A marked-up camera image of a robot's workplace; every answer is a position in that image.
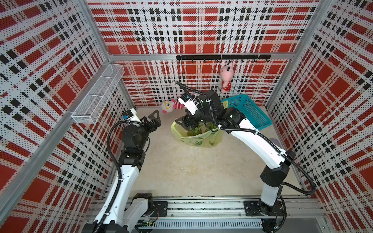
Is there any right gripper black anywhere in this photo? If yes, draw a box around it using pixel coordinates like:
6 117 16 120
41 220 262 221
175 104 216 131

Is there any teal plastic basket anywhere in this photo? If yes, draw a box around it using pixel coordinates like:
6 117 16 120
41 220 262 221
222 95 272 131

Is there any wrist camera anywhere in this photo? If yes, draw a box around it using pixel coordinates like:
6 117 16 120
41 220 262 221
122 108 140 122
178 93 200 115

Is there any black hook rail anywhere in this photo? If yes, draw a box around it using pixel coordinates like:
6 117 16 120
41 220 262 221
176 54 272 61

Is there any aluminium mounting rail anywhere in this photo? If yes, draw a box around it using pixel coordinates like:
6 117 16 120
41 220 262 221
85 195 325 222

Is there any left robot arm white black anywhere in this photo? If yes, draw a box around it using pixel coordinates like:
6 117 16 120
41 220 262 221
82 108 161 233

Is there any yellow-green plastic bag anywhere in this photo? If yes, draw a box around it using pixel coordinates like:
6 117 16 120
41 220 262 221
171 121 223 148

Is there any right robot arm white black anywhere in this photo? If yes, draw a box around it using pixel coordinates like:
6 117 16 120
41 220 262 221
177 82 316 210

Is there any pink striped plush toy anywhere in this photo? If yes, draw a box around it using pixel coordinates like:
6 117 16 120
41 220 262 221
161 100 185 114

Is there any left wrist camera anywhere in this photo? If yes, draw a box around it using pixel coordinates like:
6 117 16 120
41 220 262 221
122 108 140 122

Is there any pineapple green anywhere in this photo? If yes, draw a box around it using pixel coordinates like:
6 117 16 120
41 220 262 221
205 123 218 132

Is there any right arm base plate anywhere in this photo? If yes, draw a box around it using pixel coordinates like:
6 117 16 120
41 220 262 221
243 200 285 216

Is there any white wire mesh shelf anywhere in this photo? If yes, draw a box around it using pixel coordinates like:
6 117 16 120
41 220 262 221
72 64 124 124

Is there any pineapple front yellow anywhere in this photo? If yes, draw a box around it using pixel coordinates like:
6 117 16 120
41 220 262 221
187 125 203 137

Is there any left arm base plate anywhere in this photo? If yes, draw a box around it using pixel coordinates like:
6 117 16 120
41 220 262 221
146 201 169 217

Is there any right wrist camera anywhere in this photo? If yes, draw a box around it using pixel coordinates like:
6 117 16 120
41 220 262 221
178 93 200 115

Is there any pink hanging plush toy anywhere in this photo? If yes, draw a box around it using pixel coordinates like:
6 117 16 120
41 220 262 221
220 62 234 94

